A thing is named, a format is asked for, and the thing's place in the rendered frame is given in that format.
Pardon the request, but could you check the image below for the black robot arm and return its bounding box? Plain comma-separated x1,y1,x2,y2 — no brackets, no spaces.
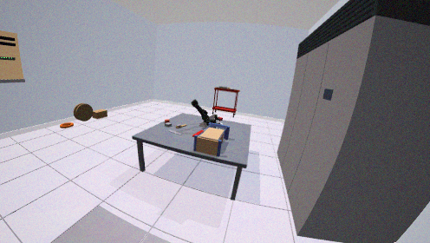
191,99,216,126

